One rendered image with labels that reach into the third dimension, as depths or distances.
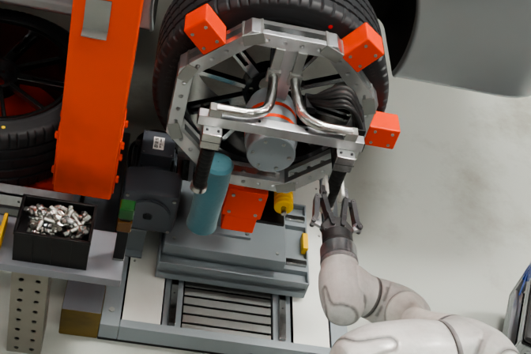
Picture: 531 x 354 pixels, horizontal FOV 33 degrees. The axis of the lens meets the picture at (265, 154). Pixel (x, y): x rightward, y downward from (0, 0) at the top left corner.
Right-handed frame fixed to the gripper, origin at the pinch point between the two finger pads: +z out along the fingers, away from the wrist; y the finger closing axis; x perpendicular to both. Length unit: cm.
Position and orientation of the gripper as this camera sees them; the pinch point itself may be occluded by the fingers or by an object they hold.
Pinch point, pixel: (333, 187)
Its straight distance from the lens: 234.7
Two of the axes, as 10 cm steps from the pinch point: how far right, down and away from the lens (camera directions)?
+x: 2.3, -7.1, -6.6
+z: 0.0, -6.8, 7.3
